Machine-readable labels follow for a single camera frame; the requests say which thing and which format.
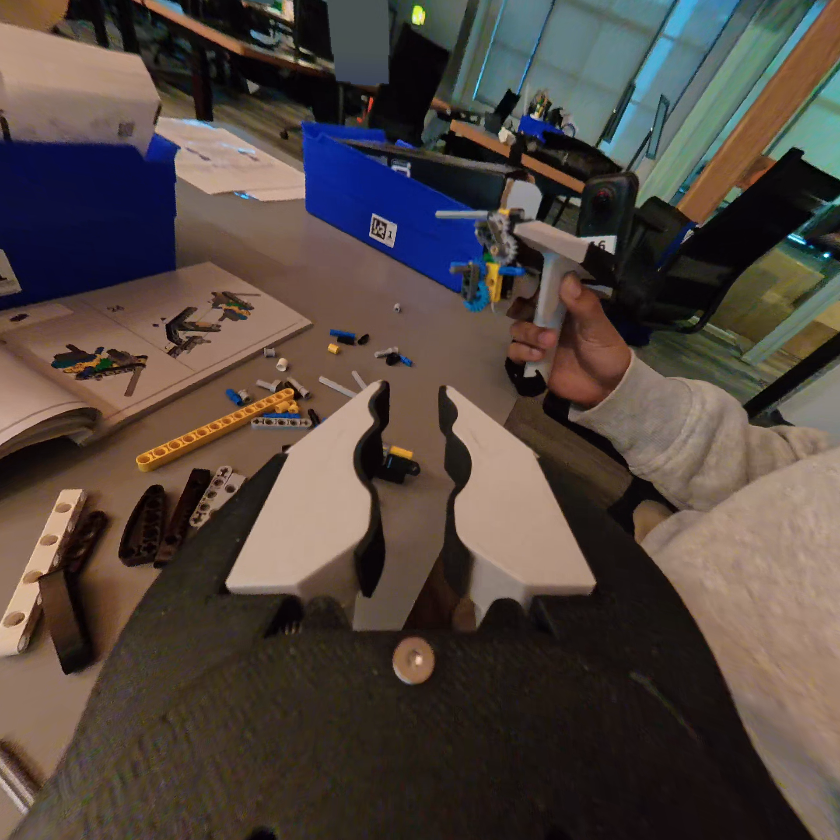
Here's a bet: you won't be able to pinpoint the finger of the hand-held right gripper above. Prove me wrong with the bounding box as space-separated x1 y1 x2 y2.
505 180 543 224
515 220 618 265

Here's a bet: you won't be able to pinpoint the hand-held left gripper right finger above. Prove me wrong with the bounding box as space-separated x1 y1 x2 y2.
437 385 597 625

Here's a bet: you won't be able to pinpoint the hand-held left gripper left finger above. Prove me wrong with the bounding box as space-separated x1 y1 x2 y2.
226 379 391 631

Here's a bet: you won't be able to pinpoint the lego gear assembly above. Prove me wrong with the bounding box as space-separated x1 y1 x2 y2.
435 205 547 313

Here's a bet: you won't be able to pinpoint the person's right forearm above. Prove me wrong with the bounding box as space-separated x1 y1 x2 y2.
570 351 824 514

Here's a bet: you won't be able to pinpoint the short light grey lego beam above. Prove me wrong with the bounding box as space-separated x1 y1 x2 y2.
189 464 248 530

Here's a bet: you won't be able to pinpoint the dark slim lego beam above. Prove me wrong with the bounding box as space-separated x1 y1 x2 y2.
154 467 213 569

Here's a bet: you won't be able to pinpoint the black and yellow lego piece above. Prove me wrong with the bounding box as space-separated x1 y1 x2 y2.
379 444 422 486

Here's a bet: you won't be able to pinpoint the long yellow lego beam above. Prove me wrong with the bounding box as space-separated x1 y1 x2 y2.
136 388 297 473

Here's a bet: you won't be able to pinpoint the black curved lego panel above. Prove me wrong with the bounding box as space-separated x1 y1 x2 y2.
118 484 167 567

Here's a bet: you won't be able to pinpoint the scattered small lego pieces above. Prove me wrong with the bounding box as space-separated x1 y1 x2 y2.
226 302 416 427

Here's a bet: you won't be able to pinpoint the black perforated lego beam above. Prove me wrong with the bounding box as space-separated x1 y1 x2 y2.
62 510 110 576

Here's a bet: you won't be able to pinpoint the open lego instruction booklet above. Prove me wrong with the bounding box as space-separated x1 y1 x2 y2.
0 262 313 462

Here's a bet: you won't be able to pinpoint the black flat lego piece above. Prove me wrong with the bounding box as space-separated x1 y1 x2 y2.
37 567 93 676

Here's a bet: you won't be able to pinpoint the long white lego beam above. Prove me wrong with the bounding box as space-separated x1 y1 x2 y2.
0 489 88 657

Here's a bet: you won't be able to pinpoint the person's right hand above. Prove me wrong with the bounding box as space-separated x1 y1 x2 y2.
507 272 633 409

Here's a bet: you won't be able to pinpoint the cluttered wooden desk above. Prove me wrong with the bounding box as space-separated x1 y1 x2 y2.
449 117 631 198

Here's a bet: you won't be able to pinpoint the black office chair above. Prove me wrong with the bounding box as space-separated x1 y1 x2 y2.
617 147 840 342

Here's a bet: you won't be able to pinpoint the black monitor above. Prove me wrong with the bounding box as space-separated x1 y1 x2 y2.
386 25 452 147

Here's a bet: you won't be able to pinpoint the blue plastic bin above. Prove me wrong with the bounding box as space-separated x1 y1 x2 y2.
302 121 526 294
0 134 179 311

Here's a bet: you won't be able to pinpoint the stack of cardboard boxes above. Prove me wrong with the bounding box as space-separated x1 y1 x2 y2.
709 252 840 358

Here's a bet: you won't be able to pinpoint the white printed paper sheets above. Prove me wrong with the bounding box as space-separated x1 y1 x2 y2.
154 117 307 202

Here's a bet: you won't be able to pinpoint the white cardboard box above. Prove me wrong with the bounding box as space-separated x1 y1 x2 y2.
0 23 162 156

